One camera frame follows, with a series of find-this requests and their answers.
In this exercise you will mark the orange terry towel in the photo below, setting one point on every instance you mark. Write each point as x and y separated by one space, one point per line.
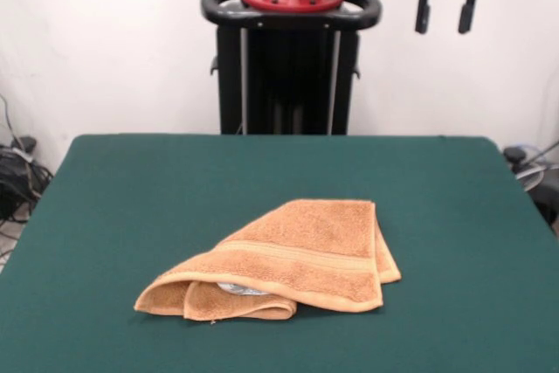
305 242

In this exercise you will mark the gray round chair base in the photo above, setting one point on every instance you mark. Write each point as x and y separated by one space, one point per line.
530 176

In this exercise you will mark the dark green table cloth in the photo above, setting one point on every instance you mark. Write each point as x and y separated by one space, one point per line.
131 216

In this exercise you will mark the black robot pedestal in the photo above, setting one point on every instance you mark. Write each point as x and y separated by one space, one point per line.
284 84

